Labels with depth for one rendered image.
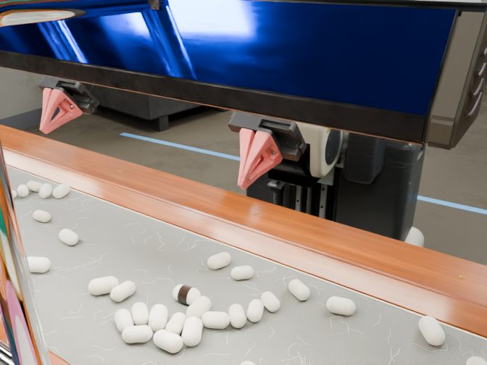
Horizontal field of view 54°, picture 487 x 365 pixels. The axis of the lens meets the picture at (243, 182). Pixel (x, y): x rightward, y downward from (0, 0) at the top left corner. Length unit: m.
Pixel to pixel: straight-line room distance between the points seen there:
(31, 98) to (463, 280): 3.64
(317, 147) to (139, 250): 0.56
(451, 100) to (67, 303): 0.53
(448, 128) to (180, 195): 0.63
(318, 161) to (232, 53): 0.84
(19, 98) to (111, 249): 3.26
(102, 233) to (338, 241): 0.37
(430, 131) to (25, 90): 3.79
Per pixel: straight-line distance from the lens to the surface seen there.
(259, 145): 0.64
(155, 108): 3.54
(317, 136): 1.12
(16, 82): 3.93
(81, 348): 0.59
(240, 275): 0.65
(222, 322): 0.57
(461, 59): 0.28
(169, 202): 0.82
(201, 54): 0.34
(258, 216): 0.76
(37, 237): 0.82
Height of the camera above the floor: 1.13
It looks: 25 degrees down
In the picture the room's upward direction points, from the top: straight up
